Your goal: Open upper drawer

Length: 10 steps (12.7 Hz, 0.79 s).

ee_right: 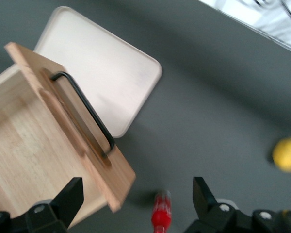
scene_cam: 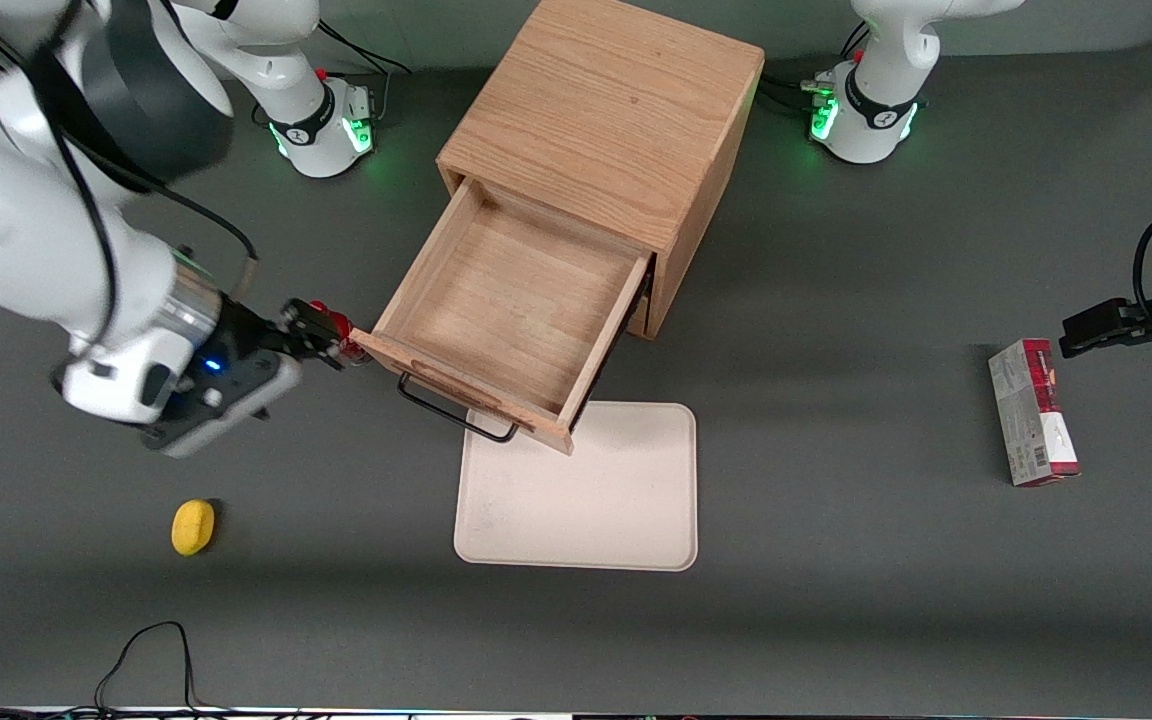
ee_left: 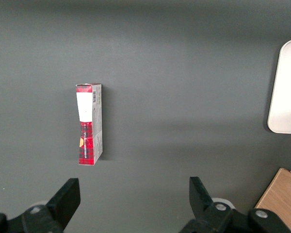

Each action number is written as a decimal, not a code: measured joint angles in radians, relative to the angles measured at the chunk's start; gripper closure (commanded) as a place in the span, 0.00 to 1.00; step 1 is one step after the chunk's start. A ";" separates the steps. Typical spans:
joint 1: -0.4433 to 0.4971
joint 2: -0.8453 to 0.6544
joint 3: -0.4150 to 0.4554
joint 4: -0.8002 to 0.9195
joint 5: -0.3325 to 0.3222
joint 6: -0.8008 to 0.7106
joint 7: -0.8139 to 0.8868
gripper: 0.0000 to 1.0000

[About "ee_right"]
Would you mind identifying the wooden drawer with worn handle plate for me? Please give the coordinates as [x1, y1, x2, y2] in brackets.
[0, 41, 137, 231]

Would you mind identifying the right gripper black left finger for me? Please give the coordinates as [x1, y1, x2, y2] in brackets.
[25, 177, 85, 233]

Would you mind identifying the red soda bottle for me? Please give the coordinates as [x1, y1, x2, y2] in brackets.
[151, 189, 173, 233]

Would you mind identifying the yellow lemon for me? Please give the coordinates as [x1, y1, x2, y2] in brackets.
[272, 136, 291, 173]

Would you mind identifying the cream plastic tray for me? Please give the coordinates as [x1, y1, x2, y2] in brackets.
[33, 6, 163, 139]

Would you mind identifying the black metal drawer handle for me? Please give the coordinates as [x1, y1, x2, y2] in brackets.
[50, 71, 116, 158]

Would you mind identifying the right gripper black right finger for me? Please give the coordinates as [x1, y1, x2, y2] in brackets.
[183, 176, 256, 233]

